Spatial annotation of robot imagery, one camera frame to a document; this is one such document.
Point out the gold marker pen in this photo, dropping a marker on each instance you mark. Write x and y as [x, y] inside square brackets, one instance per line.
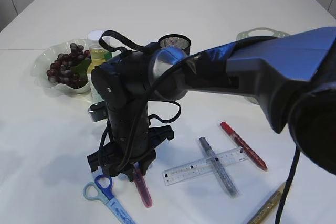
[278, 198]

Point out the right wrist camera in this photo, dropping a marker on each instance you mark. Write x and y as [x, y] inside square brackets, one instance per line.
[98, 111]

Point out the black mesh pen holder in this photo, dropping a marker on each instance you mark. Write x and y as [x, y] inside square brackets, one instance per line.
[175, 40]

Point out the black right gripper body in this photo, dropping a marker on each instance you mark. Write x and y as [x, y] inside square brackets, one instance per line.
[127, 140]

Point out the clear plastic ruler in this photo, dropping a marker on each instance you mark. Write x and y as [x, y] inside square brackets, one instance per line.
[202, 166]

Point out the green plastic basket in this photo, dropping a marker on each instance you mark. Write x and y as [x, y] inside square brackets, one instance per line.
[258, 32]

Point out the pink scissors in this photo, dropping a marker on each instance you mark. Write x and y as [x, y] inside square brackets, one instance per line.
[142, 187]

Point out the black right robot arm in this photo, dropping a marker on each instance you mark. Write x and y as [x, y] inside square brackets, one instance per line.
[292, 79]

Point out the purple grape bunch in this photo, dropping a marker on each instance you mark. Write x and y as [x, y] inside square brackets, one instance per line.
[70, 68]

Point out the red marker pen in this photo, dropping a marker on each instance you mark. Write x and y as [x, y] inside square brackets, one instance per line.
[255, 158]

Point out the grey marker pen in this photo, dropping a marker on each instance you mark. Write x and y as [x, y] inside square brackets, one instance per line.
[222, 176]

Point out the yellow tea bottle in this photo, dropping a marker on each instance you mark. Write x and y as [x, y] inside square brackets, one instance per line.
[98, 56]

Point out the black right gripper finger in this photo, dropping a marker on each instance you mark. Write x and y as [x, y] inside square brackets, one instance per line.
[144, 165]
[129, 172]

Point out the blue scissors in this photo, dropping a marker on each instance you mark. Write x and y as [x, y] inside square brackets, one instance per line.
[106, 196]

